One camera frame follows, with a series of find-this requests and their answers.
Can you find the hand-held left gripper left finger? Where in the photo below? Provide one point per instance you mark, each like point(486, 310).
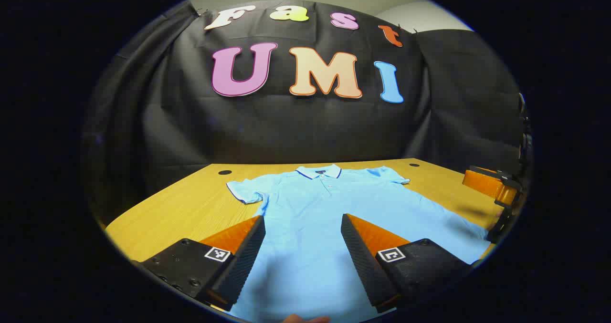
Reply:
point(246, 261)

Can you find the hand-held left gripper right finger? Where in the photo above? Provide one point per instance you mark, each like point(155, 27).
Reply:
point(363, 261)

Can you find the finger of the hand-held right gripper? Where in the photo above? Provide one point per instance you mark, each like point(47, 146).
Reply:
point(487, 184)

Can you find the light blue T-shirt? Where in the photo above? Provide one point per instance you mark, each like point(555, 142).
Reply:
point(310, 208)

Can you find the black backdrop cloth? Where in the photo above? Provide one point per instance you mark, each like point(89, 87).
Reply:
point(286, 132)

